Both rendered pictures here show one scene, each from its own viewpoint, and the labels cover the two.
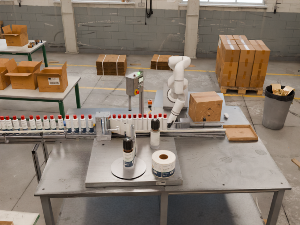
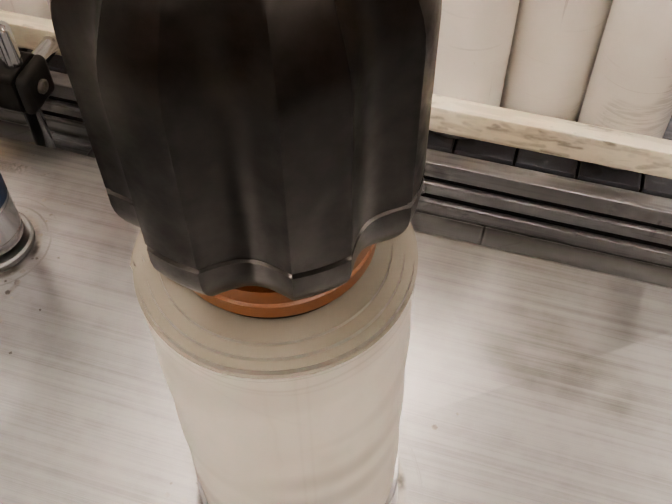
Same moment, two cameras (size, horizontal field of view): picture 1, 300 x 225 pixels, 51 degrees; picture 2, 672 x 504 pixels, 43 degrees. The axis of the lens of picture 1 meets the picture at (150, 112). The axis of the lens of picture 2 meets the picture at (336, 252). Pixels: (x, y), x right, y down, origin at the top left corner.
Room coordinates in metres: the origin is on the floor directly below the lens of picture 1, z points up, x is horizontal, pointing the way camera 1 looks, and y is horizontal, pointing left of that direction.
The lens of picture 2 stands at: (2.37, -0.12, 1.26)
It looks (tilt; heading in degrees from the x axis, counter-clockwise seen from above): 52 degrees down; 20
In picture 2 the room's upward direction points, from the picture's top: 1 degrees counter-clockwise
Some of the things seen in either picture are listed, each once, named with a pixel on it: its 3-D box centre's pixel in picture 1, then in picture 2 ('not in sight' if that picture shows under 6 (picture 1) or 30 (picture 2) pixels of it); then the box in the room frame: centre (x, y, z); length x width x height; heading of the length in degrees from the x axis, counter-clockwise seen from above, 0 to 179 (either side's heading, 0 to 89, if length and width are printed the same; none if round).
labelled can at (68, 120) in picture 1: (68, 124); not in sight; (2.75, 0.83, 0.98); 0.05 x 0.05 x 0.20
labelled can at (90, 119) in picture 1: (90, 123); not in sight; (2.76, 0.60, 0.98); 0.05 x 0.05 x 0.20
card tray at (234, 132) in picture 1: (239, 132); not in sight; (2.83, -0.96, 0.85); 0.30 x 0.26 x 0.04; 93
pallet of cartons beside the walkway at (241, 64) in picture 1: (239, 63); not in sight; (6.25, -1.86, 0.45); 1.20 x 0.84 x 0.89; 176
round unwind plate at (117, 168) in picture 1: (128, 167); not in sight; (2.18, 0.18, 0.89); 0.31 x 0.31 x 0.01
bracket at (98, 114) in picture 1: (102, 114); not in sight; (2.67, 0.46, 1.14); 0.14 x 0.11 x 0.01; 93
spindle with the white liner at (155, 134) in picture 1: (155, 133); (282, 312); (2.51, -0.05, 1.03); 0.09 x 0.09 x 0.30
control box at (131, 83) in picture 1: (135, 84); not in sight; (2.86, 0.15, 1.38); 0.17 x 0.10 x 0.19; 148
